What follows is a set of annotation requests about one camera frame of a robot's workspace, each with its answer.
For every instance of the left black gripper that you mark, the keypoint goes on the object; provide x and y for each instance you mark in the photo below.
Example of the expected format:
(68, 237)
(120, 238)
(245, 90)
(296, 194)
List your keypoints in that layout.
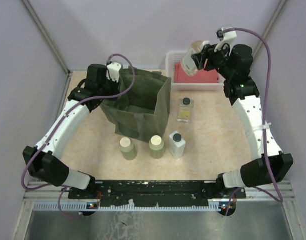
(116, 86)

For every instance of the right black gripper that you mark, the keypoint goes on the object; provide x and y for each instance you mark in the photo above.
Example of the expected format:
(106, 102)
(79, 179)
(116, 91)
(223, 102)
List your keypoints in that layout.
(209, 50)

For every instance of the amber bottle white cap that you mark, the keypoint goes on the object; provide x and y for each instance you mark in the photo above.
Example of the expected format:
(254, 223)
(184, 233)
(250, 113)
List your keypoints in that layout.
(187, 62)

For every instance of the green canvas bag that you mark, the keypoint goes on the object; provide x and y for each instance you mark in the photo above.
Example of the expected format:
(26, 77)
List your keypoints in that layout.
(144, 110)

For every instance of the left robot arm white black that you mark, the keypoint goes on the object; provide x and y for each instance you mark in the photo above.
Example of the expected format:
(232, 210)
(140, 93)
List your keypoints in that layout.
(43, 160)

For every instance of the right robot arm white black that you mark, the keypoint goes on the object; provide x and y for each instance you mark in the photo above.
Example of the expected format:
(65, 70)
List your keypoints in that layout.
(268, 162)

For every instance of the red folded cloth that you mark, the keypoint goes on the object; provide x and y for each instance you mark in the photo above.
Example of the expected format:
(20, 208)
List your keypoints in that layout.
(203, 77)

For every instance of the white plastic basket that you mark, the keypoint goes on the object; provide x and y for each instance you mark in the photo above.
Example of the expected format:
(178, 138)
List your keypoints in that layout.
(173, 57)

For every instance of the clear square bottle black cap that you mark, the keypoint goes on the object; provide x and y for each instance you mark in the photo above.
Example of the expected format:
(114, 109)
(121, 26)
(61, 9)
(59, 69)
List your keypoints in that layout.
(185, 108)

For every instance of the left green bottle beige cap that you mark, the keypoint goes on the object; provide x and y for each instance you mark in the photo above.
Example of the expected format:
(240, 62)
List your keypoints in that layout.
(127, 148)

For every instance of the green bottle beige cap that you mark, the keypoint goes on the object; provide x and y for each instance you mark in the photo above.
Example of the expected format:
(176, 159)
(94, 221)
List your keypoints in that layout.
(127, 148)
(156, 145)

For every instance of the right green bottle beige cap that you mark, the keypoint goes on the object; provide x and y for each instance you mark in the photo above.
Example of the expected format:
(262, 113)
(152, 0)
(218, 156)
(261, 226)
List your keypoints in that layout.
(156, 145)

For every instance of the white square bottle black cap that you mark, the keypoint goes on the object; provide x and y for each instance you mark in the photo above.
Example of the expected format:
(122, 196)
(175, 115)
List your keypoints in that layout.
(176, 144)

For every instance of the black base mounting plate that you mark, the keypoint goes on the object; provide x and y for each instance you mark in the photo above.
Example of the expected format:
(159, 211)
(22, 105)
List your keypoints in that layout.
(150, 194)

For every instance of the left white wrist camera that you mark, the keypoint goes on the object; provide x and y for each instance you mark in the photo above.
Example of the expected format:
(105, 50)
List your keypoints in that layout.
(113, 70)

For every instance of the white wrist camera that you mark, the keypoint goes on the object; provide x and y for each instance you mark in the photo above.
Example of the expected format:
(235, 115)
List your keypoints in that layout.
(226, 35)
(113, 70)

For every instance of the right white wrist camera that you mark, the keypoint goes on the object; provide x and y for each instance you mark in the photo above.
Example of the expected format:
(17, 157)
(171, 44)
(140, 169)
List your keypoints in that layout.
(226, 35)

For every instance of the aluminium front rail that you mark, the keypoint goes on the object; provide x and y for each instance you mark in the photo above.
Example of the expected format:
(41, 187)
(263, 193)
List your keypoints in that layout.
(56, 198)

